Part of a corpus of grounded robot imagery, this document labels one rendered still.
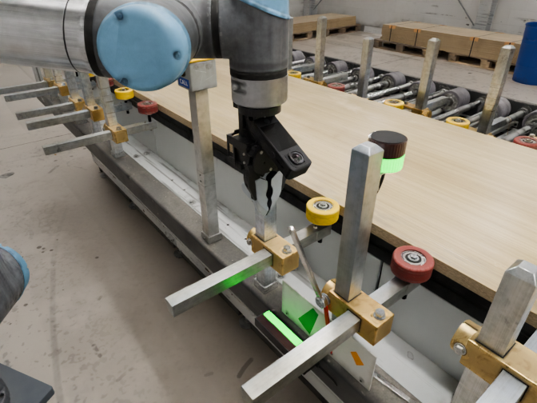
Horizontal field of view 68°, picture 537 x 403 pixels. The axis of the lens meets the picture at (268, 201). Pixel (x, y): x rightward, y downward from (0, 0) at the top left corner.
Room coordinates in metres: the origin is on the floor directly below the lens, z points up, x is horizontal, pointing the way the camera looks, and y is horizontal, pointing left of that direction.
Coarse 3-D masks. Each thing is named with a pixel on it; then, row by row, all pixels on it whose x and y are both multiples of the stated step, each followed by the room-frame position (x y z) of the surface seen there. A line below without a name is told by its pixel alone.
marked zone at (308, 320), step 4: (312, 308) 0.58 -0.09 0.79; (308, 312) 0.59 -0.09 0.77; (312, 312) 0.58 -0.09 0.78; (304, 316) 0.60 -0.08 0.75; (308, 316) 0.59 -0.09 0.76; (312, 316) 0.58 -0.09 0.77; (316, 316) 0.57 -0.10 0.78; (300, 320) 0.61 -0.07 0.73; (304, 320) 0.60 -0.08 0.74; (308, 320) 0.59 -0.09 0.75; (312, 320) 0.58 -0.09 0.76; (304, 324) 0.60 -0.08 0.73; (308, 324) 0.59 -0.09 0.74; (312, 324) 0.58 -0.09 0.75; (304, 328) 0.60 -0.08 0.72; (308, 328) 0.59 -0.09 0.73; (308, 332) 0.59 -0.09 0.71
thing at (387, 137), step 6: (378, 132) 0.60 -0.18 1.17; (384, 132) 0.60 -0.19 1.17; (390, 132) 0.60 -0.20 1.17; (396, 132) 0.60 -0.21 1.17; (372, 138) 0.57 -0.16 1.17; (378, 138) 0.57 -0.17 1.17; (384, 138) 0.57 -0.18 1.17; (390, 138) 0.57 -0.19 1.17; (396, 138) 0.57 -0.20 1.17; (402, 138) 0.57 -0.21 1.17; (402, 156) 0.56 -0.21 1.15; (384, 174) 0.58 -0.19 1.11; (378, 186) 0.55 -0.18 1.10
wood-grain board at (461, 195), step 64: (192, 128) 1.38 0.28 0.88; (320, 128) 1.32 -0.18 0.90; (384, 128) 1.32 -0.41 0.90; (448, 128) 1.32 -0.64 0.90; (320, 192) 0.88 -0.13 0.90; (384, 192) 0.88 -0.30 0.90; (448, 192) 0.88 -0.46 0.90; (512, 192) 0.88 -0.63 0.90; (448, 256) 0.62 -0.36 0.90; (512, 256) 0.62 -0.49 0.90
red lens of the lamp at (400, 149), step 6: (372, 132) 0.60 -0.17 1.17; (378, 144) 0.56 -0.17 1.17; (384, 144) 0.55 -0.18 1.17; (390, 144) 0.55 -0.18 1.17; (396, 144) 0.55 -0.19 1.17; (402, 144) 0.56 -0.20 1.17; (384, 150) 0.55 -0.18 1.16; (390, 150) 0.55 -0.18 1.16; (396, 150) 0.55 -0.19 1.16; (402, 150) 0.56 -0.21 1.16; (384, 156) 0.55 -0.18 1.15; (390, 156) 0.55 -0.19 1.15; (396, 156) 0.55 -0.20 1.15
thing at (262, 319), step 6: (258, 318) 0.64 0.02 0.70; (264, 318) 0.64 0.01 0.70; (264, 324) 0.62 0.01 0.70; (270, 324) 0.62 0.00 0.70; (270, 330) 0.60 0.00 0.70; (276, 330) 0.60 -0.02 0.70; (276, 336) 0.59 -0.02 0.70; (282, 336) 0.59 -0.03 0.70; (282, 342) 0.57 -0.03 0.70; (288, 342) 0.57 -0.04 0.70; (288, 348) 0.56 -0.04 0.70
